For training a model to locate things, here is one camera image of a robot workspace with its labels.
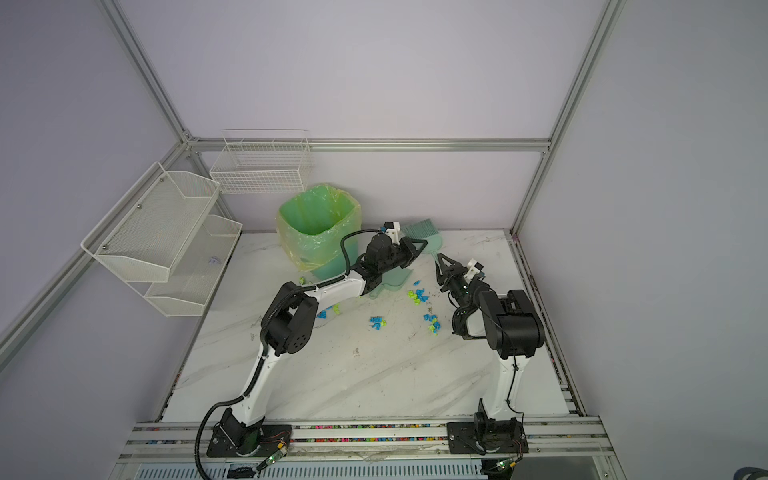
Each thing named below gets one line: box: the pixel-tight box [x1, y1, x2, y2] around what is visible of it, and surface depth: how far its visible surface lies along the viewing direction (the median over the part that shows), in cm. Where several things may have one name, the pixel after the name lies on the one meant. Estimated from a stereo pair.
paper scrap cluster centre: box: [369, 316, 387, 331], surface depth 95 cm
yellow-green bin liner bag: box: [275, 185, 362, 271], surface depth 95 cm
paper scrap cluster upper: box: [407, 280, 429, 306], surface depth 103 cm
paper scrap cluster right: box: [423, 314, 441, 337], surface depth 95 cm
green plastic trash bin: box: [276, 183, 361, 281], surface depth 95 cm
